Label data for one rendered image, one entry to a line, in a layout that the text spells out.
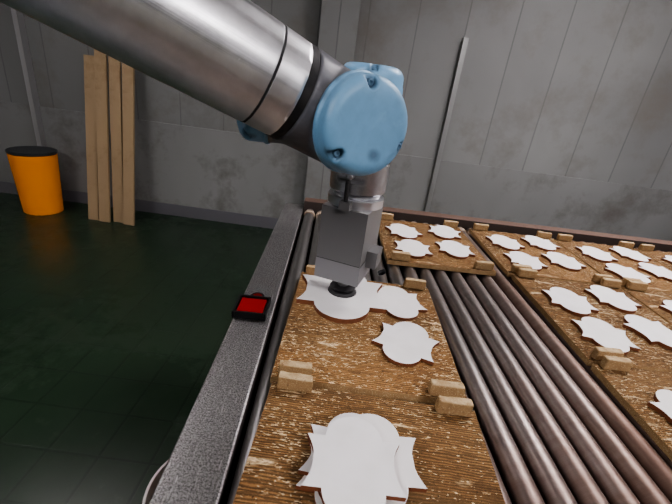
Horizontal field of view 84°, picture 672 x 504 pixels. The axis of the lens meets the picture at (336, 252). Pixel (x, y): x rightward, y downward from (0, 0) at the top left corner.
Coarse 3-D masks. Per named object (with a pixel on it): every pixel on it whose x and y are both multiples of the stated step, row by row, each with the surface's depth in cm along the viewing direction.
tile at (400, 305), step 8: (384, 288) 98; (392, 288) 99; (400, 288) 99; (384, 296) 94; (392, 296) 95; (400, 296) 95; (408, 296) 96; (416, 296) 98; (384, 304) 91; (392, 304) 91; (400, 304) 92; (408, 304) 92; (416, 304) 93; (392, 312) 88; (400, 312) 88; (408, 312) 89; (416, 312) 89; (408, 320) 87
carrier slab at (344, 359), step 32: (288, 320) 81; (320, 320) 83; (384, 320) 86; (416, 320) 88; (288, 352) 72; (320, 352) 73; (352, 352) 74; (448, 352) 78; (320, 384) 66; (352, 384) 66; (384, 384) 67; (416, 384) 68
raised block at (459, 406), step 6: (438, 396) 63; (444, 396) 63; (438, 402) 62; (444, 402) 62; (450, 402) 62; (456, 402) 62; (462, 402) 62; (468, 402) 62; (438, 408) 62; (444, 408) 62; (450, 408) 62; (456, 408) 62; (462, 408) 62; (468, 408) 62; (456, 414) 62; (462, 414) 62; (468, 414) 62
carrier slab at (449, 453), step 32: (288, 416) 58; (320, 416) 59; (384, 416) 61; (416, 416) 61; (448, 416) 62; (256, 448) 53; (288, 448) 53; (416, 448) 56; (448, 448) 57; (480, 448) 57; (256, 480) 48; (288, 480) 49; (448, 480) 52; (480, 480) 52
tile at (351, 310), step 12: (312, 276) 59; (312, 288) 56; (324, 288) 56; (360, 288) 58; (372, 288) 58; (300, 300) 53; (312, 300) 53; (324, 300) 53; (336, 300) 54; (348, 300) 54; (360, 300) 54; (372, 300) 55; (324, 312) 50; (336, 312) 51; (348, 312) 51; (360, 312) 52; (384, 312) 53
